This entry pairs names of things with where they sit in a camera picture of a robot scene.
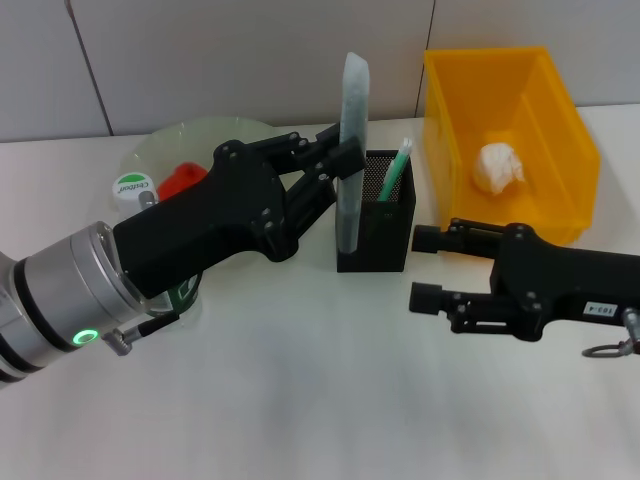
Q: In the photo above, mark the black mesh pen holder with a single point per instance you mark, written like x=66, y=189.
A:
x=385, y=240

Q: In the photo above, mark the silver glitter pen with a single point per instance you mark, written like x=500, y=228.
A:
x=352, y=100

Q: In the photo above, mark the translucent green fruit plate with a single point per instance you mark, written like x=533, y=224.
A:
x=200, y=135

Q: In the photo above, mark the white paper ball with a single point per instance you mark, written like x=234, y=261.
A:
x=495, y=165

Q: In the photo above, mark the mint green utility knife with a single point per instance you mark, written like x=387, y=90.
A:
x=397, y=170

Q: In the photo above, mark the clear green-label water bottle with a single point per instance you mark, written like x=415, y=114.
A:
x=131, y=190

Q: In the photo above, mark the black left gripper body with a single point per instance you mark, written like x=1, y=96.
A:
x=200, y=235

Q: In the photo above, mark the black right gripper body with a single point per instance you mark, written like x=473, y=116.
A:
x=560, y=285

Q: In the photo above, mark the yellow plastic bin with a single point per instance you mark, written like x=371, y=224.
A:
x=550, y=150

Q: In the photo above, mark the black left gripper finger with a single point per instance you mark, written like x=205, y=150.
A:
x=320, y=190
x=300, y=147

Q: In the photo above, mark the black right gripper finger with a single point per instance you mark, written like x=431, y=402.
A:
x=450, y=240
x=450, y=305

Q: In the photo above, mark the red-orange fruit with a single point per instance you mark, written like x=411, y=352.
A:
x=180, y=180

